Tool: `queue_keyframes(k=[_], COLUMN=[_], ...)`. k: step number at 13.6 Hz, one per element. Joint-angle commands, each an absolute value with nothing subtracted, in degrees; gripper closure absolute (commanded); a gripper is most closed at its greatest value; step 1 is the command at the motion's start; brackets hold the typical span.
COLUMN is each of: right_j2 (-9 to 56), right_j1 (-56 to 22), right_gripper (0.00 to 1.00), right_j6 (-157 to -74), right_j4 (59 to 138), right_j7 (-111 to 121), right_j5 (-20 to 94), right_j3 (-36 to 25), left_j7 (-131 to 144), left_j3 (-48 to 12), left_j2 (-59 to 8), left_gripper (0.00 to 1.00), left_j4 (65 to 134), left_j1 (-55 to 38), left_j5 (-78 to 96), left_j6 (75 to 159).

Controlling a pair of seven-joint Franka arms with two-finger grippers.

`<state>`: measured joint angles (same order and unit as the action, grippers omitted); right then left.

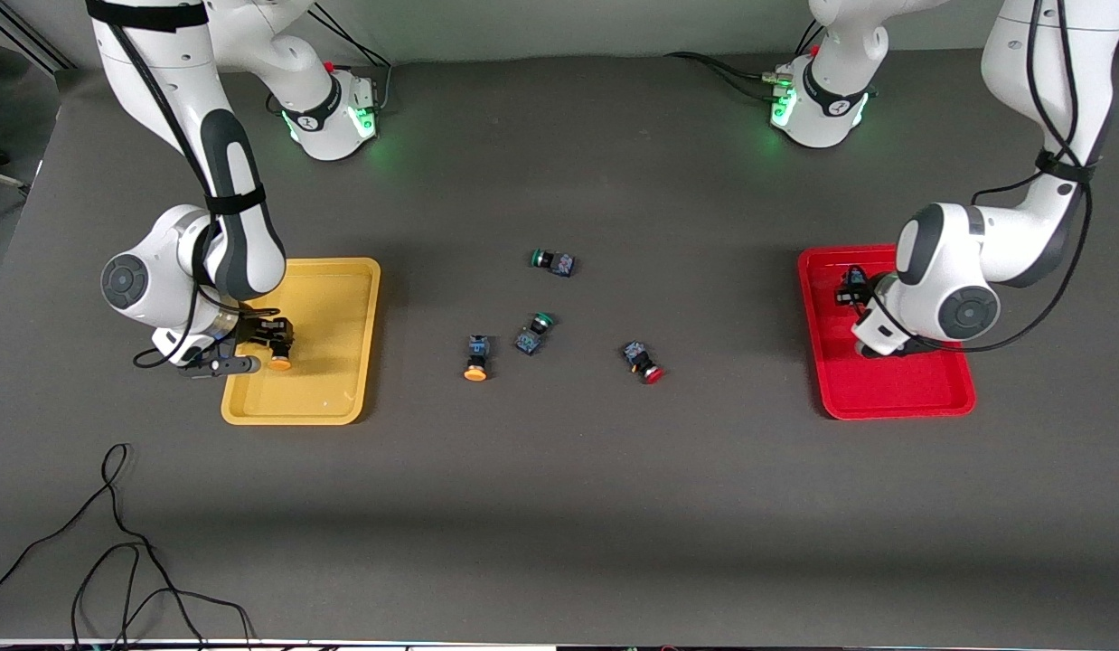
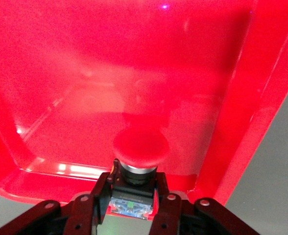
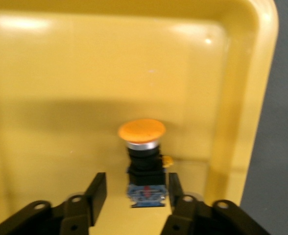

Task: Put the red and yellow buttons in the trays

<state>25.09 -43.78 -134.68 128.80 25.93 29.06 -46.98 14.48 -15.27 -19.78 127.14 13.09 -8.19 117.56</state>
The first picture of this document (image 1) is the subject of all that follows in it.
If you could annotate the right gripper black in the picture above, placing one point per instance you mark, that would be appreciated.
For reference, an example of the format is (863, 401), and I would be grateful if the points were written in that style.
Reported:
(255, 329)

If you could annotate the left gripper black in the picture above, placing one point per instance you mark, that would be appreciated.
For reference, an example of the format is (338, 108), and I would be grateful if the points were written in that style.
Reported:
(857, 291)

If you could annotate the red push button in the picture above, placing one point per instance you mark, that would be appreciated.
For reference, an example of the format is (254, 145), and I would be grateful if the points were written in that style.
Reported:
(652, 373)
(854, 280)

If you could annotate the yellow push button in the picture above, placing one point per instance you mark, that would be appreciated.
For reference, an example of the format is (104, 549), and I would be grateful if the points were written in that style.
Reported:
(279, 363)
(475, 371)

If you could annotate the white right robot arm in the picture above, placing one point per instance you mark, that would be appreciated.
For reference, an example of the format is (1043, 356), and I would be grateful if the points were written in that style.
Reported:
(162, 90)

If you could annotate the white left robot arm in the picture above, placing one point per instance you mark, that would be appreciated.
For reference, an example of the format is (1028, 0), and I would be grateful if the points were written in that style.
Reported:
(948, 262)

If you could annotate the yellow plastic tray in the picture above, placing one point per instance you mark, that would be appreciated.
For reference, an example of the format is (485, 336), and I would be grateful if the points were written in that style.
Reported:
(320, 362)

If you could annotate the red plastic tray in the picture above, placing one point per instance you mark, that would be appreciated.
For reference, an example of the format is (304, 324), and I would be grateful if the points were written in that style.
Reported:
(885, 389)

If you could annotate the green push button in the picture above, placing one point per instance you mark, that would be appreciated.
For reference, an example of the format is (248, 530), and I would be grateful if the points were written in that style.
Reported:
(559, 264)
(528, 342)

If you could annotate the dark grey table mat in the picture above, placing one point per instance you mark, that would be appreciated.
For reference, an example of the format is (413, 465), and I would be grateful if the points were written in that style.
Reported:
(559, 506)

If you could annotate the grey aluminium frame rail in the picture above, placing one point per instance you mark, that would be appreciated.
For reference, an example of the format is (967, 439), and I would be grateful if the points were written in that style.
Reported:
(22, 41)

